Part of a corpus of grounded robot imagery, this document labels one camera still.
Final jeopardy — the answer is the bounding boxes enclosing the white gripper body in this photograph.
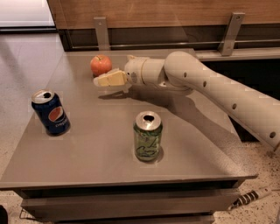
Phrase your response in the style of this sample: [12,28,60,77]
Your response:
[124,55,148,86]

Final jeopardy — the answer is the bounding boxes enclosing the red apple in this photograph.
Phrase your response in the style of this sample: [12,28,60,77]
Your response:
[90,54,112,76]

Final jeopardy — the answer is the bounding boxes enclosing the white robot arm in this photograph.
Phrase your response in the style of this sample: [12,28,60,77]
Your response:
[94,51,280,151]

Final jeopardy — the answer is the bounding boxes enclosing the green soda can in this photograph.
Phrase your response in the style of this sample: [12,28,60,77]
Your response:
[133,111,163,162]

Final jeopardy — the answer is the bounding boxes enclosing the blue Pepsi can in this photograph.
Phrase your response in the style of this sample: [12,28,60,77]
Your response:
[31,89,71,136]

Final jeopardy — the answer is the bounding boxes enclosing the grey table with drawers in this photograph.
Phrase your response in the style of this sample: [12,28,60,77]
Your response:
[1,52,256,224]

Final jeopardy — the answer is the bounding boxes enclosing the left metal bracket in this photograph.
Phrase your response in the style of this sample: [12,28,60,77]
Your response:
[94,17,110,51]

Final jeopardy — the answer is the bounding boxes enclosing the metal bracket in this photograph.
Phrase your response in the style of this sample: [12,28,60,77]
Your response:
[218,12,245,56]
[94,17,110,51]

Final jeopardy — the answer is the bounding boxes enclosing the wooden wall panel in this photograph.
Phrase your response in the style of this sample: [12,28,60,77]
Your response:
[46,0,280,29]

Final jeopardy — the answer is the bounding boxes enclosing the right metal bracket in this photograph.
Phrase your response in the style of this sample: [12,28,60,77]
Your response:
[218,12,245,56]

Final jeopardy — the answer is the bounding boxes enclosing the black white striped cable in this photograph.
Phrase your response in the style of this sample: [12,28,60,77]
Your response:
[227,186,273,211]

